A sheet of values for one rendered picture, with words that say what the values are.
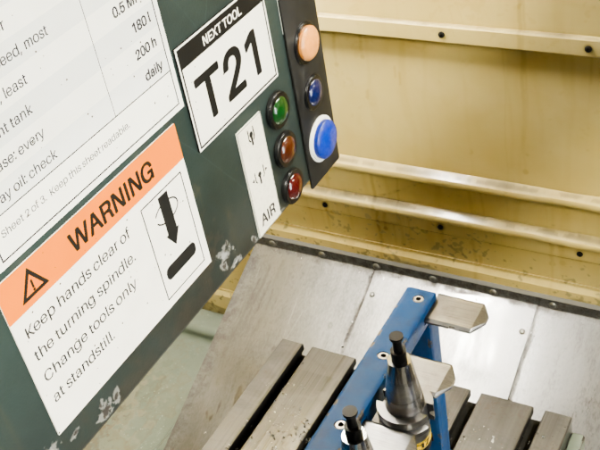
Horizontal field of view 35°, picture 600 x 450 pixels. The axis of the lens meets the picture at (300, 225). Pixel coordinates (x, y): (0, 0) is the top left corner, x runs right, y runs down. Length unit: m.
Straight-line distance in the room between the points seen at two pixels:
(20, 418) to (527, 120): 1.13
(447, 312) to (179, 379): 1.01
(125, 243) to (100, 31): 0.12
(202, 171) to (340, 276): 1.27
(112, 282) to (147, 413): 1.52
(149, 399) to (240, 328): 0.31
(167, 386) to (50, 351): 1.58
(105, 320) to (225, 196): 0.13
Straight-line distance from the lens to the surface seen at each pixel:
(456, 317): 1.19
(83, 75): 0.51
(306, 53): 0.68
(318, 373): 1.59
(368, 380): 1.11
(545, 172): 1.57
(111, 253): 0.54
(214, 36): 0.59
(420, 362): 1.14
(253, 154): 0.65
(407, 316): 1.18
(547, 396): 1.68
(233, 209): 0.64
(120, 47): 0.53
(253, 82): 0.64
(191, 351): 2.16
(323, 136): 0.71
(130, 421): 2.06
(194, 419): 1.86
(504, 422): 1.49
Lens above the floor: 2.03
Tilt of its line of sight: 36 degrees down
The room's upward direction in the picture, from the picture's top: 11 degrees counter-clockwise
